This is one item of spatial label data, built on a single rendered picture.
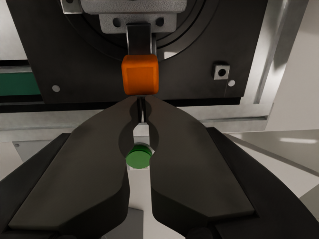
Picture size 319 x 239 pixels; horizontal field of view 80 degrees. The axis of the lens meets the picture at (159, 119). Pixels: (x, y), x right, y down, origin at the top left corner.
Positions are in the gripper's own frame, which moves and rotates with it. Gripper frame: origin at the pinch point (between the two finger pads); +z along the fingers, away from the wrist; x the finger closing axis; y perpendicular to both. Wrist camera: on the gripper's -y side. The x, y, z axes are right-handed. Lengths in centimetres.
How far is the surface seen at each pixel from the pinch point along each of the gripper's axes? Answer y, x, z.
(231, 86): 3.7, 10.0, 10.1
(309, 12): -2.9, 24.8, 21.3
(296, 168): 31, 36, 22
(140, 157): 14.3, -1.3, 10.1
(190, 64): 1.1, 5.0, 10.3
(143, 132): 10.7, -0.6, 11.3
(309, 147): 105, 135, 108
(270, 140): 96, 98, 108
